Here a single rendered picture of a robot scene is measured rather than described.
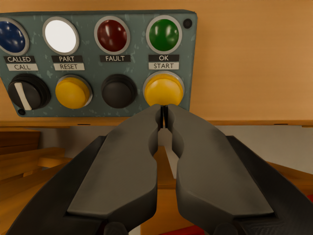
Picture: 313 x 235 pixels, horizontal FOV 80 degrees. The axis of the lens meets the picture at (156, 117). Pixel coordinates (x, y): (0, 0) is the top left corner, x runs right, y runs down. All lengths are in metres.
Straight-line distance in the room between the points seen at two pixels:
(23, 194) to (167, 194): 0.35
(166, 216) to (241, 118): 0.18
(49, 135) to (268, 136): 1.25
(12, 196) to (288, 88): 0.50
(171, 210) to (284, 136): 1.05
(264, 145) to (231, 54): 1.05
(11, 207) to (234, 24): 0.50
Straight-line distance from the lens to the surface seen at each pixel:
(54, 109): 0.18
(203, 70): 0.19
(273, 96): 0.21
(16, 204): 0.53
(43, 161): 0.99
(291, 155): 1.31
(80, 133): 1.17
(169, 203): 0.29
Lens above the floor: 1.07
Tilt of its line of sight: 86 degrees down
